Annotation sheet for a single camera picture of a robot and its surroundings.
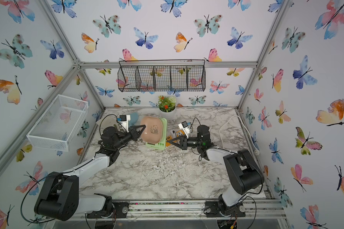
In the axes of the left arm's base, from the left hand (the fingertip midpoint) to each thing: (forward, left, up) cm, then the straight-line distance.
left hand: (146, 125), depth 80 cm
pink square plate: (-4, -3, -2) cm, 6 cm away
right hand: (-8, -14, -5) cm, 17 cm away
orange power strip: (+8, -18, -21) cm, 29 cm away
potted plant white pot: (+23, -10, -9) cm, 27 cm away
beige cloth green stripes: (+23, +38, -24) cm, 50 cm away
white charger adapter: (+5, -15, -16) cm, 23 cm away
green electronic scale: (-9, -8, -6) cm, 14 cm away
